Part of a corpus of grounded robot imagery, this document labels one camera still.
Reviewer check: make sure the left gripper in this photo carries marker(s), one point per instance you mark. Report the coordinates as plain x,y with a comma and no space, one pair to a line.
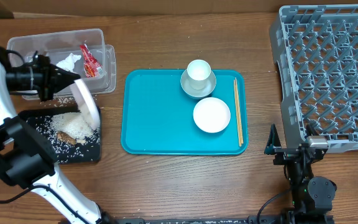
53,79

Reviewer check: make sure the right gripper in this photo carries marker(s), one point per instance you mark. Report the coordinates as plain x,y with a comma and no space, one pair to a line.
274,147

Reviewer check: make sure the red snack wrapper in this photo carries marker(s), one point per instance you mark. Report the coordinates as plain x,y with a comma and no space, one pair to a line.
91,66

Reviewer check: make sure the large white plate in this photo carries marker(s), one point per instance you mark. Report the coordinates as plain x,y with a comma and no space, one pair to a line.
85,103

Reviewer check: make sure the pile of white rice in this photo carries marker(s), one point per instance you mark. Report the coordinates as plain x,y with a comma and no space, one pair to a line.
72,124

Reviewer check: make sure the brown food scrap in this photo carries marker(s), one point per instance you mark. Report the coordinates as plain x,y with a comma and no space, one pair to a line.
64,137

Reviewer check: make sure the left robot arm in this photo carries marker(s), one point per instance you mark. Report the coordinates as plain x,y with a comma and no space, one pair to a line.
27,159

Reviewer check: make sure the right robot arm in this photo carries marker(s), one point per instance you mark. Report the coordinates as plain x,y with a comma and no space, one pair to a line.
312,196

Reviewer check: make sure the clear plastic bin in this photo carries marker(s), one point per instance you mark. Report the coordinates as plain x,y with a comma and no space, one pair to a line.
60,45

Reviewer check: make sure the left wooden chopstick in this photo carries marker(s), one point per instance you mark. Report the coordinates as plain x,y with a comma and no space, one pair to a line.
237,115

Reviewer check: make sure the wooden chopstick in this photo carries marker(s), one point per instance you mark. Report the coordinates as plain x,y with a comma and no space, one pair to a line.
240,112
237,115

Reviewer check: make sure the black rectangular tray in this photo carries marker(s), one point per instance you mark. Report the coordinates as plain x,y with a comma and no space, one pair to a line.
40,120

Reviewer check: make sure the right wooden chopstick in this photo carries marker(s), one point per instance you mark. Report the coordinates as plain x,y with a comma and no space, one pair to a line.
240,112

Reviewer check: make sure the small white bowl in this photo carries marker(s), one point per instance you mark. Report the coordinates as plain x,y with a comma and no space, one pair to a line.
211,115

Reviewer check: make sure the grey dish rack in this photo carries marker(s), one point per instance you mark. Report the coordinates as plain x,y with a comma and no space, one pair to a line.
315,48

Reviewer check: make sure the grey saucer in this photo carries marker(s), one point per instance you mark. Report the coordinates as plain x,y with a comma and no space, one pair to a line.
198,94

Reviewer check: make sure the teal serving tray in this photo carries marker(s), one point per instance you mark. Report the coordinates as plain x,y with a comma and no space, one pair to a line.
157,115

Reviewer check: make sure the white cup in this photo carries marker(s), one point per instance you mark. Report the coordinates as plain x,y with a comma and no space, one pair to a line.
198,72

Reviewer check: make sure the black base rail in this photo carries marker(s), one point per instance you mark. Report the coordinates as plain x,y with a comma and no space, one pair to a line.
249,220

